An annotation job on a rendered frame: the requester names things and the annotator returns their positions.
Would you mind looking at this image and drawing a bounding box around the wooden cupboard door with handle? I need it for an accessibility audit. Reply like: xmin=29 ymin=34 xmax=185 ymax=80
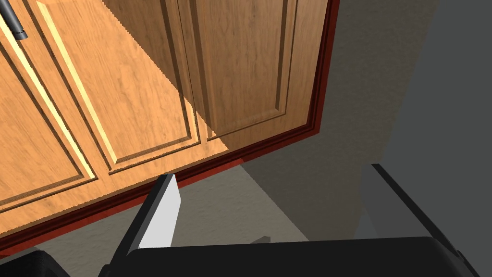
xmin=0 ymin=0 xmax=99 ymax=214

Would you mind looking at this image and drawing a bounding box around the wooden cupboard with red trim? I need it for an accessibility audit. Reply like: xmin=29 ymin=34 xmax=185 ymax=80
xmin=0 ymin=0 xmax=341 ymax=258

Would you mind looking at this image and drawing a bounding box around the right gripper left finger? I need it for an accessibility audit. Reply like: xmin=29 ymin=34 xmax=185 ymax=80
xmin=111 ymin=173 xmax=182 ymax=267

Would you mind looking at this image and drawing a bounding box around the black bar handle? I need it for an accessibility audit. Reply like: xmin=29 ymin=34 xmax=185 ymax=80
xmin=0 ymin=0 xmax=29 ymax=41

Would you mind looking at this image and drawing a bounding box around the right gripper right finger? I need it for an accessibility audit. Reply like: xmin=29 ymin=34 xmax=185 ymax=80
xmin=353 ymin=163 xmax=463 ymax=254

